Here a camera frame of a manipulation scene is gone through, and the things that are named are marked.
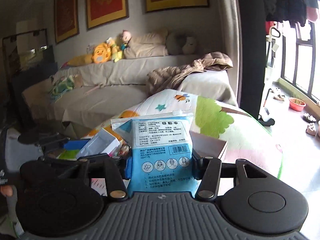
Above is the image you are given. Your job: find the grey plush toy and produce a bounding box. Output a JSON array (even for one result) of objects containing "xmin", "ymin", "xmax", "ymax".
[{"xmin": 165, "ymin": 31, "xmax": 197, "ymax": 55}]

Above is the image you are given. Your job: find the black fish tank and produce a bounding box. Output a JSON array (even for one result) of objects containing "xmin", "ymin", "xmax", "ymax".
[{"xmin": 2, "ymin": 28, "xmax": 55, "ymax": 80}]

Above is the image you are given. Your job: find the brown puffer jacket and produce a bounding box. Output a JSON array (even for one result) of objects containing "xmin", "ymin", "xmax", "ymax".
[{"xmin": 146, "ymin": 51, "xmax": 233, "ymax": 95}]

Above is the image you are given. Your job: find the cartoon animal play mat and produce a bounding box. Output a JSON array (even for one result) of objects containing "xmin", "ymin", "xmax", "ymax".
[{"xmin": 89, "ymin": 89, "xmax": 282, "ymax": 177}]

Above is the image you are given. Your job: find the white small box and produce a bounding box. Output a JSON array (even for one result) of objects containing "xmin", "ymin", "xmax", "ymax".
[{"xmin": 76, "ymin": 128, "xmax": 120, "ymax": 159}]

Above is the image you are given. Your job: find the pink cardboard box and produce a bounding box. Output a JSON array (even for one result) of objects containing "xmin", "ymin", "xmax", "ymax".
[{"xmin": 190, "ymin": 131, "xmax": 227, "ymax": 161}]

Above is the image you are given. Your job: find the beige pillow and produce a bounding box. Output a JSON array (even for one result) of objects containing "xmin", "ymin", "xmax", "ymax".
[{"xmin": 123, "ymin": 28, "xmax": 169, "ymax": 59}]

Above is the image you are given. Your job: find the grey covered sofa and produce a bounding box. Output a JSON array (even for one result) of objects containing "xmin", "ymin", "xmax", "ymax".
[{"xmin": 22, "ymin": 54, "xmax": 238, "ymax": 128}]

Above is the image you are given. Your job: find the dark curtain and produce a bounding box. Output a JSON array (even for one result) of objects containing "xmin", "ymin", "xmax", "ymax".
[{"xmin": 238, "ymin": 0, "xmax": 266, "ymax": 119}]

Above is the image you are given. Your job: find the yellow duck plush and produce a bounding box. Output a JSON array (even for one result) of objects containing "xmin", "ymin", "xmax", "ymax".
[{"xmin": 106, "ymin": 37, "xmax": 123, "ymax": 62}]

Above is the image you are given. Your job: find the middle red framed picture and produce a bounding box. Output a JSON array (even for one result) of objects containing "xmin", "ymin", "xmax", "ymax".
[{"xmin": 86, "ymin": 0, "xmax": 129, "ymax": 29}]

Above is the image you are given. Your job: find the pink head doll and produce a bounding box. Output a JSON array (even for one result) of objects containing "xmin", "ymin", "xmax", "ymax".
[{"xmin": 120, "ymin": 30, "xmax": 132, "ymax": 50}]

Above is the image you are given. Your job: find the yellow tiger plush toy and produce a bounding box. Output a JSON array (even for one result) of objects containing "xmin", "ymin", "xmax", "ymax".
[{"xmin": 92, "ymin": 43, "xmax": 111, "ymax": 63}]

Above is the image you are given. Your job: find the left red framed picture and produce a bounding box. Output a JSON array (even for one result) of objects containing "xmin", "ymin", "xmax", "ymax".
[{"xmin": 54, "ymin": 0, "xmax": 79, "ymax": 44}]

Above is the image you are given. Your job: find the green knitted cloth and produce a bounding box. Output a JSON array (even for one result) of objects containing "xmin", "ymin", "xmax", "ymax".
[{"xmin": 50, "ymin": 75, "xmax": 75, "ymax": 101}]

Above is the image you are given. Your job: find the red plastic basin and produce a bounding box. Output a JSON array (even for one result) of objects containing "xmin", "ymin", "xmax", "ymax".
[{"xmin": 289, "ymin": 98, "xmax": 306, "ymax": 112}]

